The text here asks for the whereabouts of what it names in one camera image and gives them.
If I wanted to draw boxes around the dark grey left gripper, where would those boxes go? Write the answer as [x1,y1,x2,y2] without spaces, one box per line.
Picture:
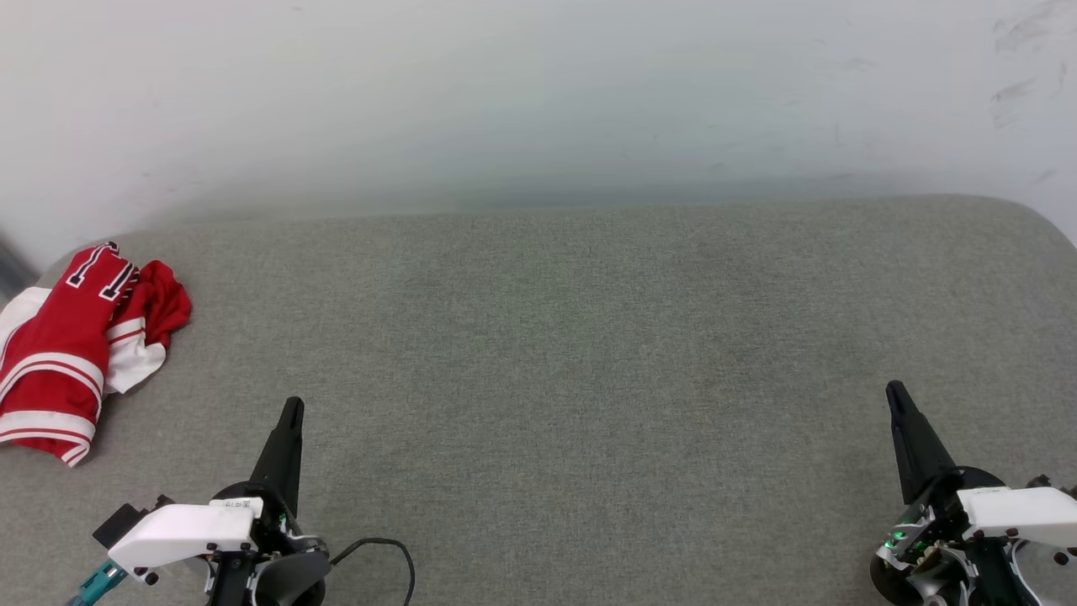
[208,396,332,606]

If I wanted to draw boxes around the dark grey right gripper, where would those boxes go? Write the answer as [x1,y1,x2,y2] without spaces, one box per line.
[870,380,1012,606]

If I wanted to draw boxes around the red and white jersey shirt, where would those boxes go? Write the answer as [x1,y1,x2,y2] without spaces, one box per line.
[0,242,193,468]

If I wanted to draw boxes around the thin black cable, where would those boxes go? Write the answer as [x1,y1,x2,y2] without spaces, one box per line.
[328,537,416,606]

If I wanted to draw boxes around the teal cable connector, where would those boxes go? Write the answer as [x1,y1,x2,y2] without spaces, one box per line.
[66,561,128,606]

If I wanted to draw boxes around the grey fabric sofa seat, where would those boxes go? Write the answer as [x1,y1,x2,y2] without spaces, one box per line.
[0,195,1077,606]

